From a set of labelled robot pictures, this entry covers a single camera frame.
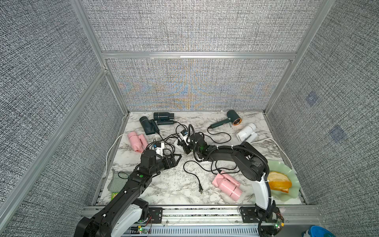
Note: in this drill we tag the white folded hair dryer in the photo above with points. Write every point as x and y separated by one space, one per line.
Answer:
247 134

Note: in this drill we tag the pink dryer front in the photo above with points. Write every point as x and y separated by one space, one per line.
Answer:
228 185

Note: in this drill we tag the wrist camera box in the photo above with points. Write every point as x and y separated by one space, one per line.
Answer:
159 147
185 140

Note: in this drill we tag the dark green dryer back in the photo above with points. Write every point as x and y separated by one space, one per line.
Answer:
164 118

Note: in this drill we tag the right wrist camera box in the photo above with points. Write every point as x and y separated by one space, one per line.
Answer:
185 140

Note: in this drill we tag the green wavy plate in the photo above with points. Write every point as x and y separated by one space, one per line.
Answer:
293 195

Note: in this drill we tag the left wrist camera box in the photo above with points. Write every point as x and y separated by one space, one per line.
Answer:
159 147

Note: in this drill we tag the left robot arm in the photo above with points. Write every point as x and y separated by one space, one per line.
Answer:
127 208

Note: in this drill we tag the aluminium front rail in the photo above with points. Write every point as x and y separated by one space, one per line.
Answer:
175 215

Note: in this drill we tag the green dryer copper nozzle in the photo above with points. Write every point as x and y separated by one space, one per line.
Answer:
232 117

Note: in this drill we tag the dark green dryer folded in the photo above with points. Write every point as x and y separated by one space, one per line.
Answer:
149 126

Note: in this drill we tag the orange bread slice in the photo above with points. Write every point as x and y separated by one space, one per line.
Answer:
279 182

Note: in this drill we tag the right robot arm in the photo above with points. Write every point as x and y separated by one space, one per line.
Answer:
251 163

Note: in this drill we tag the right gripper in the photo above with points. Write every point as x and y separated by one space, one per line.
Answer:
185 148

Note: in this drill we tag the pink dryer left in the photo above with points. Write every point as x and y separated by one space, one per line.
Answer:
138 142

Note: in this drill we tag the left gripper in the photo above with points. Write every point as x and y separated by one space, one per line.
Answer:
173 163

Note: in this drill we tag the grey green cloth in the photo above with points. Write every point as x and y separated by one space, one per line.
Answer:
118 181

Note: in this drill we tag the green snack packet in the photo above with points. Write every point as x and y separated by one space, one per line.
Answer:
113 195

